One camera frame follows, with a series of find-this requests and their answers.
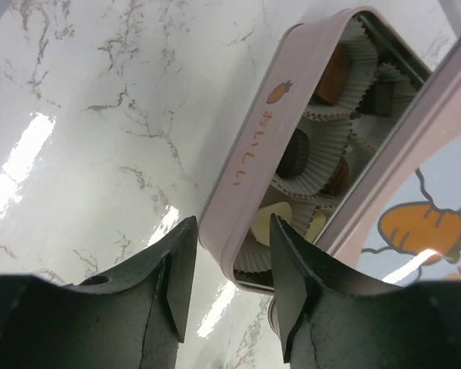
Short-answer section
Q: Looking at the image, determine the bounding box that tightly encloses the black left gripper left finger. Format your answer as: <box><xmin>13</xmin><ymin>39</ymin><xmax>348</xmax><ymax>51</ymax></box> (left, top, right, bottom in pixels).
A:
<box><xmin>0</xmin><ymin>217</ymin><xmax>197</xmax><ymax>368</ymax></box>

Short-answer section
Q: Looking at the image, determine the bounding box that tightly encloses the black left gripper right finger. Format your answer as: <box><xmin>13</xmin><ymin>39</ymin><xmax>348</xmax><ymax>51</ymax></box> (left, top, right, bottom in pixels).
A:
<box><xmin>270</xmin><ymin>216</ymin><xmax>461</xmax><ymax>368</ymax></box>

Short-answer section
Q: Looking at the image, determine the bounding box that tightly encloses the white square chocolate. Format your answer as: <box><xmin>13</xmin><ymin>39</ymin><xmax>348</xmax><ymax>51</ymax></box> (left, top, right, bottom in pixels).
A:
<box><xmin>304</xmin><ymin>210</ymin><xmax>327</xmax><ymax>243</ymax></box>

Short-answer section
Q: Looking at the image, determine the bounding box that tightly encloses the white oval chocolate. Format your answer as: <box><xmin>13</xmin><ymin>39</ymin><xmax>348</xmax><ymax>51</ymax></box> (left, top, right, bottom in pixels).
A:
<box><xmin>250</xmin><ymin>202</ymin><xmax>293</xmax><ymax>247</ymax></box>

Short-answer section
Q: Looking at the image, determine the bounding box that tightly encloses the pink box lid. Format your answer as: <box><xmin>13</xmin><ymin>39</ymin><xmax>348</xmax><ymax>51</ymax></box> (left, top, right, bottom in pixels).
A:
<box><xmin>312</xmin><ymin>39</ymin><xmax>461</xmax><ymax>287</ymax></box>

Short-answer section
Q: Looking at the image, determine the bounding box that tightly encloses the dark chocolate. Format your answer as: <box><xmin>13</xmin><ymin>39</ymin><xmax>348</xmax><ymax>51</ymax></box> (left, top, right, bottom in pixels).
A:
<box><xmin>320</xmin><ymin>158</ymin><xmax>350</xmax><ymax>197</ymax></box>

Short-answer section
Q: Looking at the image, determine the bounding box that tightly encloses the brown chocolate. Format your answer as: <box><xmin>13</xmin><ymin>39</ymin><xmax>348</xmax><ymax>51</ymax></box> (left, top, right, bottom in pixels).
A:
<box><xmin>276</xmin><ymin>129</ymin><xmax>310</xmax><ymax>179</ymax></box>
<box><xmin>313</xmin><ymin>45</ymin><xmax>353</xmax><ymax>106</ymax></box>

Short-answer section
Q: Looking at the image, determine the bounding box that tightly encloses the pink chocolate box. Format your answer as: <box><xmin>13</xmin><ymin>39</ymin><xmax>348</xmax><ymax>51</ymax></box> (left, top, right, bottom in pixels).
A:
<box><xmin>199</xmin><ymin>6</ymin><xmax>430</xmax><ymax>294</ymax></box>

